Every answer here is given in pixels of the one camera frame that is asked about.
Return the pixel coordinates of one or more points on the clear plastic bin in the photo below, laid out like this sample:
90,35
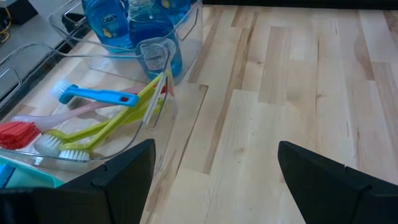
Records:
192,40
93,68

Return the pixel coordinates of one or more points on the black equipment stand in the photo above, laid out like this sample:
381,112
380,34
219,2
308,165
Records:
18,11

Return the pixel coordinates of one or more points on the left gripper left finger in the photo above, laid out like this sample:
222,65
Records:
124,186

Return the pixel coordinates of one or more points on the pink brush with red bristles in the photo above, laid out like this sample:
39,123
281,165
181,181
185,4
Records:
17,135

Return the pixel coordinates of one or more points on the blue Dawn dish soap bottle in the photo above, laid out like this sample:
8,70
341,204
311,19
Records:
107,25
155,40
177,11

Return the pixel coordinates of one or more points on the light blue sponge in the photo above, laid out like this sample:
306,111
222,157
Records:
6,175

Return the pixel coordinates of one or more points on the green dish brush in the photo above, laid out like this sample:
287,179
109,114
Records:
46,144
74,155

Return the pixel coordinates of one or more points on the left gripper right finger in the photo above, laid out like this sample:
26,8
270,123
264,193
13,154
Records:
326,193

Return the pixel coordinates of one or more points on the blue dish brush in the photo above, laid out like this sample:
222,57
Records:
102,96

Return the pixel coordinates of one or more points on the translucent green plastic bin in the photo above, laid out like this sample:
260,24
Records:
31,182

